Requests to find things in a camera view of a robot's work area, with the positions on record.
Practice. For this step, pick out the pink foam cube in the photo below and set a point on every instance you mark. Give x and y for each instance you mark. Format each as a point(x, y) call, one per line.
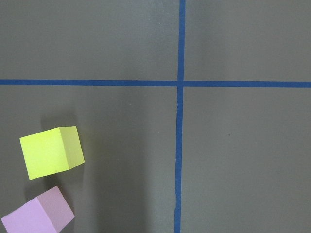
point(47, 213)

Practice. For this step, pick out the yellow foam cube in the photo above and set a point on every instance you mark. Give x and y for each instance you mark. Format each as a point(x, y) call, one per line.
point(51, 151)

